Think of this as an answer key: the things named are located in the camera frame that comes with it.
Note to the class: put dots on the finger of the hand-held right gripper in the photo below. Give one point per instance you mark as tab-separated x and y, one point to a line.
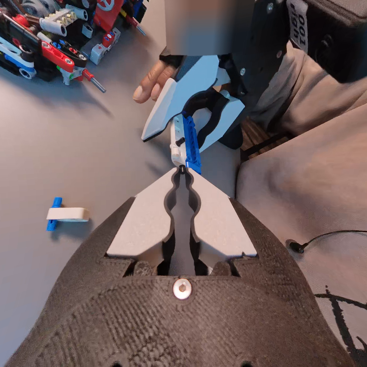
229	114
177	94

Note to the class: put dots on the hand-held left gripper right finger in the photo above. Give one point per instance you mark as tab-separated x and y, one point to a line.
226	229

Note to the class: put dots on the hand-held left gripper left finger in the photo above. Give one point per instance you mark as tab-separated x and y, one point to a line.
140	229

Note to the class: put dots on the blue and white lego panel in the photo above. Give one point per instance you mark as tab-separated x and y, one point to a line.
190	143

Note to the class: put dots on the small white lego connector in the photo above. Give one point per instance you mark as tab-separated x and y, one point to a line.
68	213

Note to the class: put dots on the person's right forearm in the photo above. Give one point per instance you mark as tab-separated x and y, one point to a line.
309	94

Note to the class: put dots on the partly built lego car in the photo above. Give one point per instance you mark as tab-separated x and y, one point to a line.
57	37

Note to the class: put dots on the person's right hand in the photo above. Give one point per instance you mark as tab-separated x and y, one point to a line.
152	83

